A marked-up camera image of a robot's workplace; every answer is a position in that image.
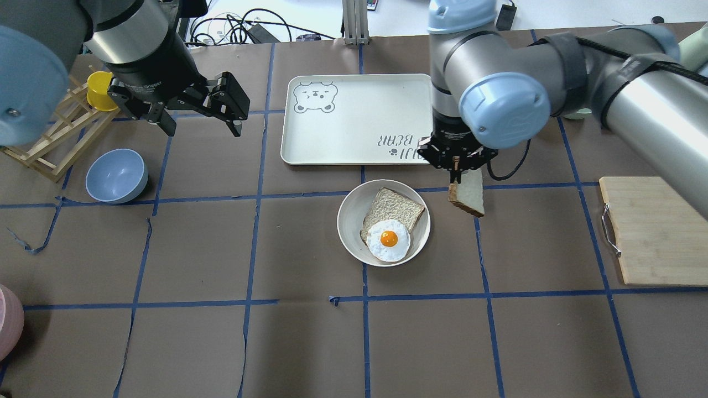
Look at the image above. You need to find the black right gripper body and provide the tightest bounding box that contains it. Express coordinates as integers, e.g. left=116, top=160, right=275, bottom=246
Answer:
left=417, top=113, right=498, bottom=171

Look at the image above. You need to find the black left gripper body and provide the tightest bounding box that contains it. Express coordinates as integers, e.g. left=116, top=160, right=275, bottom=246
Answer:
left=106, top=33, right=250, bottom=123

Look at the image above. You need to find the bread slice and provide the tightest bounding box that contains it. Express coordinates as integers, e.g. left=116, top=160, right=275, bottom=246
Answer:
left=448, top=170, right=485, bottom=218
left=360, top=188, right=425, bottom=242

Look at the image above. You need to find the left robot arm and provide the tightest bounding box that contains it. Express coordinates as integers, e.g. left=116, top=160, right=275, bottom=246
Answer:
left=1, top=1, right=250, bottom=146

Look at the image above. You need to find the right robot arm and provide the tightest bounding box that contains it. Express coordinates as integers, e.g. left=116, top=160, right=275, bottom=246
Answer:
left=418, top=1, right=707, bottom=216

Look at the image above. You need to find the bread slice on plate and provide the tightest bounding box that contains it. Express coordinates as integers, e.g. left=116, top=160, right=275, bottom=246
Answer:
left=360, top=188, right=425, bottom=242

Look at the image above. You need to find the white round plate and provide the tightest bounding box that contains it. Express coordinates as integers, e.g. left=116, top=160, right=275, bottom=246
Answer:
left=337, top=179, right=431, bottom=267

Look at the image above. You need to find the yellow mug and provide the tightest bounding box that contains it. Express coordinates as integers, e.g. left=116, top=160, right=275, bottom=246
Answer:
left=86, top=71, right=118, bottom=112

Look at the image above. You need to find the blue bowl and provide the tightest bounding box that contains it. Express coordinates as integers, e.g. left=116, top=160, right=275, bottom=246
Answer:
left=85, top=148, right=148, bottom=204

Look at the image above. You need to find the wooden mug rack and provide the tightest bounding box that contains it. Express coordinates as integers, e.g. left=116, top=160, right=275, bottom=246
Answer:
left=2, top=76, right=120, bottom=183

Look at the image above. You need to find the cream bear tray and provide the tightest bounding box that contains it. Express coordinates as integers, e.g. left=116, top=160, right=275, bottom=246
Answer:
left=280, top=74, right=433, bottom=166

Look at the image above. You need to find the fried egg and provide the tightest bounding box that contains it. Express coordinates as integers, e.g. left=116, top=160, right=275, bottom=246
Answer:
left=365, top=219, right=410, bottom=264

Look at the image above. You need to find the green bowl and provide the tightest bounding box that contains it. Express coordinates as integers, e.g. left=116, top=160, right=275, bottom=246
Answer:
left=563, top=108, right=592, bottom=120

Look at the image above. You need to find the black power adapter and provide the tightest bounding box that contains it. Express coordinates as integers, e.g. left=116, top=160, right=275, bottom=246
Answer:
left=495, top=2, right=517, bottom=31

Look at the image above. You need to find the wooden cutting board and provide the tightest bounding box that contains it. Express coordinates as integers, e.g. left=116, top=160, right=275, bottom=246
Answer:
left=599, top=176, right=707, bottom=287

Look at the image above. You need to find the pink bowl with ice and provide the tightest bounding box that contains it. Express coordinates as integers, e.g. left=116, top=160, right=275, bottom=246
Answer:
left=1, top=285, right=25, bottom=361

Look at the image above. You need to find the aluminium frame post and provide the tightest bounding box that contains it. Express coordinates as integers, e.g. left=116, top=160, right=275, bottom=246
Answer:
left=342, top=0, right=370, bottom=45

